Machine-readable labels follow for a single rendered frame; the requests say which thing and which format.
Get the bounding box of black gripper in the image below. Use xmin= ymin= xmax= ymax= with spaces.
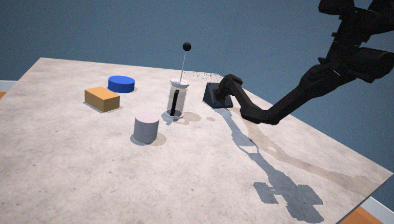
xmin=318 ymin=0 xmax=394 ymax=46

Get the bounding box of tan rectangular block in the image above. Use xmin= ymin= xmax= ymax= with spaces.
xmin=85 ymin=86 xmax=120 ymax=113

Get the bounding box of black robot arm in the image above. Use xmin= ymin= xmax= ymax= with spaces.
xmin=213 ymin=8 xmax=394 ymax=126

